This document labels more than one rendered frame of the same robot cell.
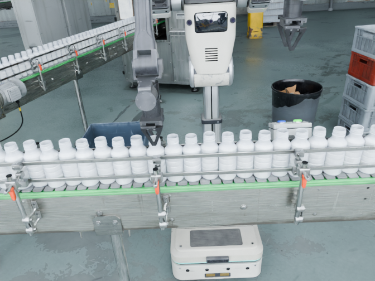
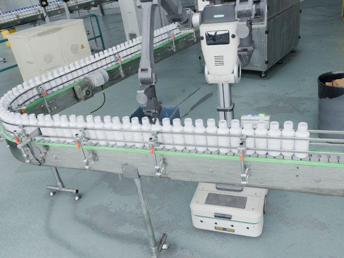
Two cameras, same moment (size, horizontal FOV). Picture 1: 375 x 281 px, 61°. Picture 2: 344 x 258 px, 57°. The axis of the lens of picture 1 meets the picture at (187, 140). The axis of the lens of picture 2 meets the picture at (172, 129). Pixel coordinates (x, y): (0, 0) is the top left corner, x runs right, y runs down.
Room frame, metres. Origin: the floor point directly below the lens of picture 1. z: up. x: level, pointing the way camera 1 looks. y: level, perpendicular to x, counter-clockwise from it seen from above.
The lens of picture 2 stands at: (-0.44, -0.54, 1.89)
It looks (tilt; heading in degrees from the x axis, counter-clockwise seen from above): 28 degrees down; 23
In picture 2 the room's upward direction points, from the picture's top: 9 degrees counter-clockwise
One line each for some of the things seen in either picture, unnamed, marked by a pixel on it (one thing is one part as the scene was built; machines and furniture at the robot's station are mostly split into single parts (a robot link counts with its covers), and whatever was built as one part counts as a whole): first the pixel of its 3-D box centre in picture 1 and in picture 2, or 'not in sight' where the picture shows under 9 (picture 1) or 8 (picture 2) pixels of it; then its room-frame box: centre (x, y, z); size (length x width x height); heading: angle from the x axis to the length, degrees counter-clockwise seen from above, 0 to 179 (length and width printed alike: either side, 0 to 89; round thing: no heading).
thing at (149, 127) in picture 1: (153, 130); (153, 115); (0.90, 0.11, 1.19); 0.07 x 0.07 x 0.09; 88
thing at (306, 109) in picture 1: (293, 117); (339, 108); (2.78, -1.03, 0.32); 0.45 x 0.45 x 0.64
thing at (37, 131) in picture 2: not in sight; (34, 150); (0.85, 0.93, 0.96); 0.23 x 0.10 x 0.27; 179
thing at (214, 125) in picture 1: (211, 148); (227, 130); (1.55, -0.14, 0.74); 0.11 x 0.11 x 0.40; 89
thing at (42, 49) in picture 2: not in sight; (56, 61); (4.04, 3.26, 0.59); 1.10 x 0.62 x 1.18; 161
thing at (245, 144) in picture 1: (244, 153); (212, 134); (0.91, -0.19, 1.08); 0.06 x 0.06 x 0.17
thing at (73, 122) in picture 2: (1, 164); (76, 128); (0.93, 0.64, 1.08); 0.06 x 0.06 x 0.17
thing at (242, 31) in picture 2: not in sight; (244, 20); (1.01, -0.35, 1.60); 0.12 x 0.09 x 0.12; 179
